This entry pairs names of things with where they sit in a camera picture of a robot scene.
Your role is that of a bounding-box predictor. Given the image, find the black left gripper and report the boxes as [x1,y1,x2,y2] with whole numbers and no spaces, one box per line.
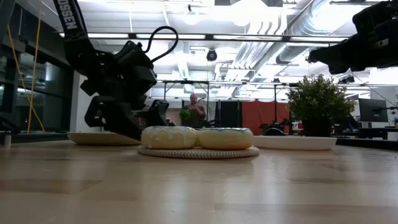
[81,42,170,141]

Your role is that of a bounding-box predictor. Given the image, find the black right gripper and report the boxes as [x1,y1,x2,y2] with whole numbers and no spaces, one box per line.
[307,0,398,75]

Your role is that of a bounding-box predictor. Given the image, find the large white-iced donut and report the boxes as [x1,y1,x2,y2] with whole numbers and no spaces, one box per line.
[141,126,199,149]

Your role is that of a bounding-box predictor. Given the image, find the large blue-iced donut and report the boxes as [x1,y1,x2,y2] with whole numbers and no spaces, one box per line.
[197,127,255,151]

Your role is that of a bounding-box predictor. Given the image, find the white round plate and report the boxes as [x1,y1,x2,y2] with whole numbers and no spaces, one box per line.
[253,135,338,151]

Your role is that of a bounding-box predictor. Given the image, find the small background green plant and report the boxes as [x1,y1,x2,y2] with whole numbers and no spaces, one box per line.
[179,109,191,125]

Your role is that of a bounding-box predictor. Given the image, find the green potted plant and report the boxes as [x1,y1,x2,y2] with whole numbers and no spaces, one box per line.
[285,74,356,138]

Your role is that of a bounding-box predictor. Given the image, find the beige round plate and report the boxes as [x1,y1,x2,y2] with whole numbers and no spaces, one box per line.
[67,131,142,146]

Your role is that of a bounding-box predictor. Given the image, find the person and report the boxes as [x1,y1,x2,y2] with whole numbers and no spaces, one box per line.
[183,93,206,128]

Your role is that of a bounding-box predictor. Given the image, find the dark computer monitor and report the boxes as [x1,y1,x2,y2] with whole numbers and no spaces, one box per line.
[358,98,389,123]

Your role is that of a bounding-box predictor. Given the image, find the round woven placemat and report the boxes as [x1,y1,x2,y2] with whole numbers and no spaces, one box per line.
[137,145,260,160]

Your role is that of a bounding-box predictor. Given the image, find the red partition screen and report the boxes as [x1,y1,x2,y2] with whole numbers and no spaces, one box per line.
[241,101,292,136]

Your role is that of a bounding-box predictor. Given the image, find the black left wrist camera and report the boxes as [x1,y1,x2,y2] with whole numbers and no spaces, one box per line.
[132,63,158,94]

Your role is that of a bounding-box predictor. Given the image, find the black background rack frame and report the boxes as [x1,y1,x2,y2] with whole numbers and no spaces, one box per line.
[161,80,299,131]

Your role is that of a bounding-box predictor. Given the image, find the yellow extension cable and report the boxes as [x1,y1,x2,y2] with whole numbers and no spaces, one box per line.
[6,0,46,134]

